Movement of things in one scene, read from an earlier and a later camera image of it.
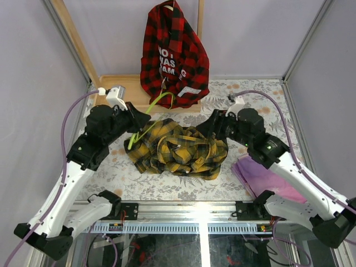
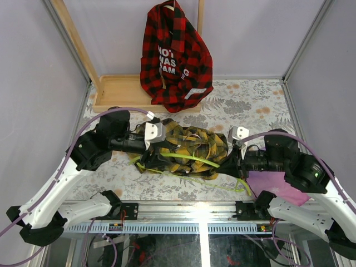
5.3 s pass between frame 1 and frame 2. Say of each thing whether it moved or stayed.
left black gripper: moved
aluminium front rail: stayed
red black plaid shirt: stayed
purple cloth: stayed
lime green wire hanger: moved
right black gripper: moved
